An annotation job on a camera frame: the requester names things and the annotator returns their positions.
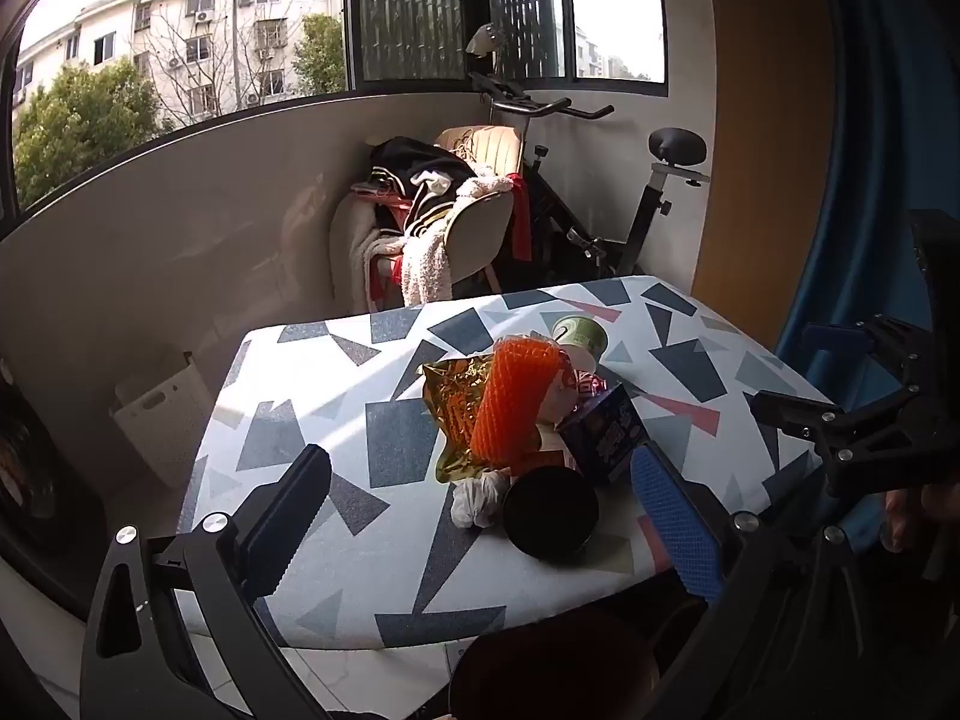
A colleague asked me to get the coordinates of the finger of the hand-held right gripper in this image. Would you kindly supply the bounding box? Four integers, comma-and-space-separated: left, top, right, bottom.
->
750, 388, 937, 466
802, 317, 937, 391

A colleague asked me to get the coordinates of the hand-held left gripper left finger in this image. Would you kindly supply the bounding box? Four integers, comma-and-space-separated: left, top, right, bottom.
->
79, 444, 335, 720

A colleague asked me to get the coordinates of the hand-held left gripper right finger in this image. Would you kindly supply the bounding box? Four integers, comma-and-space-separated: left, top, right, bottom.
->
630, 441, 901, 720

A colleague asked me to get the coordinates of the red foil wrapper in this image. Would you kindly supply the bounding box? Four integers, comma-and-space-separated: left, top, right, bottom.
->
566, 367, 610, 410

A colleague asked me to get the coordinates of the dark red trash bin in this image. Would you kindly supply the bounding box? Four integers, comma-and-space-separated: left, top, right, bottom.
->
448, 606, 662, 720

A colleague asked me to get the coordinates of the person's right hand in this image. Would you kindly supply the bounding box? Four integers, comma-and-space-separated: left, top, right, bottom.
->
883, 487, 960, 557

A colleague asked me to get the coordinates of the purple printed carton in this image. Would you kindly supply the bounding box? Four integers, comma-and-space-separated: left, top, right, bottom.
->
556, 384, 650, 488

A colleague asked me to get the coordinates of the black round lid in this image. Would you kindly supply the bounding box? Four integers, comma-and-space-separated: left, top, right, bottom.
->
501, 465, 601, 562

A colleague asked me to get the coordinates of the geometric patterned tablecloth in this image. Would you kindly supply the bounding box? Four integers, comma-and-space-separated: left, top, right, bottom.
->
178, 276, 837, 650

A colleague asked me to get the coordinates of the white cardboard box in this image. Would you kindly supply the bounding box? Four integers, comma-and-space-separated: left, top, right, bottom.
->
109, 349, 215, 490

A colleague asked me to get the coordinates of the blue curtain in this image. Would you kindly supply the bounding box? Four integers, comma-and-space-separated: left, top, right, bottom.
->
772, 0, 960, 563

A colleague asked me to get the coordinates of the crumpled white tissue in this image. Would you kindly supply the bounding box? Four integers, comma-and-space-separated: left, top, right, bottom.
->
450, 469, 512, 530

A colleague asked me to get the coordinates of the gold foil snack bag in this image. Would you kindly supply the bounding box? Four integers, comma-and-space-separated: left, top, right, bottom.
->
421, 356, 500, 485

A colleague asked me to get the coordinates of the orange foam fruit net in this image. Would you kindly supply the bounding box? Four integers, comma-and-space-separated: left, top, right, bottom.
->
470, 337, 565, 467

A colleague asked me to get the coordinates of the green drink can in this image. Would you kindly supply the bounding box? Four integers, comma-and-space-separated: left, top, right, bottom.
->
551, 314, 608, 374

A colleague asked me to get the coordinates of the white fluffy blanket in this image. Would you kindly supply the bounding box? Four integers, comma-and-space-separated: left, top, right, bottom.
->
349, 176, 518, 308

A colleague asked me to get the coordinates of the black exercise bike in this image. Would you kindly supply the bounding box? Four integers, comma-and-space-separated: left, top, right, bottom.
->
466, 71, 710, 295

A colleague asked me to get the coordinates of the red cloth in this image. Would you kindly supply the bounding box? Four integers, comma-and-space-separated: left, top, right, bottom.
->
508, 172, 535, 263

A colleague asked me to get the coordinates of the beige chair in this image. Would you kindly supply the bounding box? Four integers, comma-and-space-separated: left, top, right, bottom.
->
332, 124, 527, 310

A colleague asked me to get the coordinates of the black jacket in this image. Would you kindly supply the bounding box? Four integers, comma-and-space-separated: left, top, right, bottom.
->
367, 136, 472, 232

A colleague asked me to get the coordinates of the green tree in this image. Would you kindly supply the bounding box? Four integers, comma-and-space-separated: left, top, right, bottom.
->
13, 58, 175, 209
291, 13, 347, 95

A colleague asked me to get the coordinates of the grey lamp head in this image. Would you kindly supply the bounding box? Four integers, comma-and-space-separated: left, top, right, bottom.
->
464, 24, 505, 58

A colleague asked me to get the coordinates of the white apartment building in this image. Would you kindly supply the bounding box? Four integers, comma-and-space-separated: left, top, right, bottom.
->
13, 0, 347, 128

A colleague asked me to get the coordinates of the black window frame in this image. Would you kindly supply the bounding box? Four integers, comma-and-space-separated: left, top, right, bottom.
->
343, 0, 670, 100

